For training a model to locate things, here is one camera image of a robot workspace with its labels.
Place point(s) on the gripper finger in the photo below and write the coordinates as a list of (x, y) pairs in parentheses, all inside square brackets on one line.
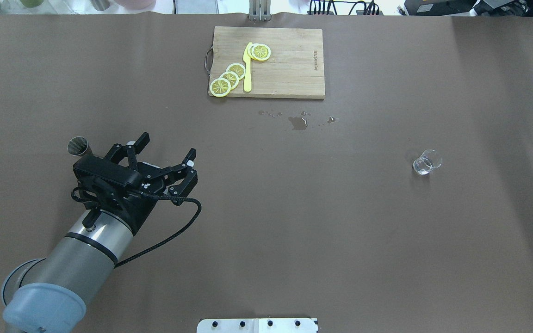
[(130, 151), (176, 181)]

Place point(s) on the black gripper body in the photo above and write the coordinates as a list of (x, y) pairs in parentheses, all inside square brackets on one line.
[(138, 210)]

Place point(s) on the steel double jigger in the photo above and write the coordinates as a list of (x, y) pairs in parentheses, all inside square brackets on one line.
[(79, 146)]

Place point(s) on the clear glass measuring cup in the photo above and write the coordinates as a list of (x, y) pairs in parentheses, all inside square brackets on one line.
[(427, 162)]

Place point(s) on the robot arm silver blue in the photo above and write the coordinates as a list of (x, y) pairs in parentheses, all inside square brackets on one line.
[(51, 295)]

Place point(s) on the yellow plastic knife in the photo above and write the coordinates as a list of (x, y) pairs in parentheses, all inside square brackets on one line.
[(247, 84)]

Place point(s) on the lemon slice near knife blade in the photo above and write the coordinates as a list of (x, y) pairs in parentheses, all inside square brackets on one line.
[(260, 52)]

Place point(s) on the black power strip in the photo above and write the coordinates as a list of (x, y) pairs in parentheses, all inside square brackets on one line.
[(344, 7)]

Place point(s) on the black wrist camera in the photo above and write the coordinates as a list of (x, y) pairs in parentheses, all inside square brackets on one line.
[(100, 180)]

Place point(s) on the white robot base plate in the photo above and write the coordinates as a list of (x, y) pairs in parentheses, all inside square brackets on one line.
[(258, 325)]

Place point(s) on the aluminium frame post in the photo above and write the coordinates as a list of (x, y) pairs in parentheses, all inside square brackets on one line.
[(260, 10)]

